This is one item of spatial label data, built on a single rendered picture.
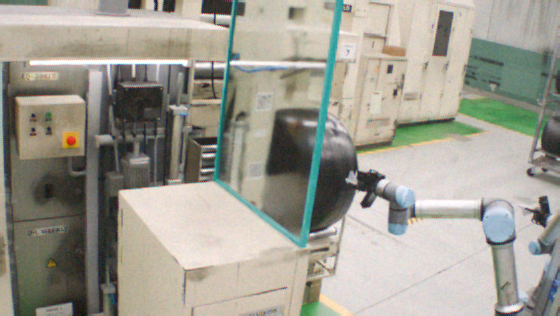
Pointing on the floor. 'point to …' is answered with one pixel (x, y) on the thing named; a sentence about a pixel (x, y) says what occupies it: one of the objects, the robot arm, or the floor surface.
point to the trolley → (548, 127)
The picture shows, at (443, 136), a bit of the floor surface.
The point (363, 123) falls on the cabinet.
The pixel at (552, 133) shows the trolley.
